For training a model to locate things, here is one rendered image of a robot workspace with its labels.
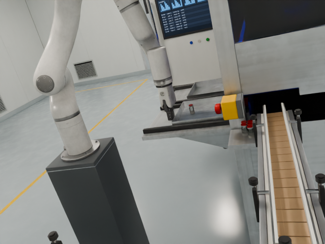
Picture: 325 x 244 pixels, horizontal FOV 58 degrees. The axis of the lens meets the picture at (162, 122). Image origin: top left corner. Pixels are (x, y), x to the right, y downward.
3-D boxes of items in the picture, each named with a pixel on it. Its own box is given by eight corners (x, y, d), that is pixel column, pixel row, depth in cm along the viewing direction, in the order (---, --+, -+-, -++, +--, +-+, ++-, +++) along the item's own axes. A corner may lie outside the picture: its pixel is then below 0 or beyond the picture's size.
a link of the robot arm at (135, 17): (121, 11, 130) (153, 71, 140) (118, 11, 115) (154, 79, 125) (139, 1, 129) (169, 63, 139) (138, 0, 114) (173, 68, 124)
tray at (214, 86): (251, 78, 172) (251, 72, 171) (251, 93, 150) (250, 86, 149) (196, 87, 184) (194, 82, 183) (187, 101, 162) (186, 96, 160)
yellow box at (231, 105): (244, 111, 111) (241, 93, 108) (243, 118, 104) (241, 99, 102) (224, 113, 113) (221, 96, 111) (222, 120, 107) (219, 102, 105)
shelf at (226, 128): (252, 79, 178) (252, 76, 177) (251, 129, 117) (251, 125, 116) (177, 91, 194) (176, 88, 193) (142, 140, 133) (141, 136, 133)
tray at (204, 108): (250, 98, 143) (249, 91, 142) (251, 119, 121) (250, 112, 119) (184, 107, 155) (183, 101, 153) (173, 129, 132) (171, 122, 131)
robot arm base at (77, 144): (53, 163, 134) (37, 127, 127) (73, 144, 151) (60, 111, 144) (90, 159, 128) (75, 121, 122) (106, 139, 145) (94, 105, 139)
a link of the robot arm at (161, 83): (168, 79, 124) (169, 85, 125) (173, 73, 132) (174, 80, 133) (150, 82, 127) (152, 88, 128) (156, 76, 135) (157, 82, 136)
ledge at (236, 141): (267, 130, 113) (267, 126, 112) (269, 146, 102) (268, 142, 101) (230, 134, 118) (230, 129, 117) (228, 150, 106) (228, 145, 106)
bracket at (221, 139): (237, 145, 134) (233, 120, 129) (237, 149, 131) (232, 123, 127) (168, 151, 146) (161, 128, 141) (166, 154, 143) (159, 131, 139)
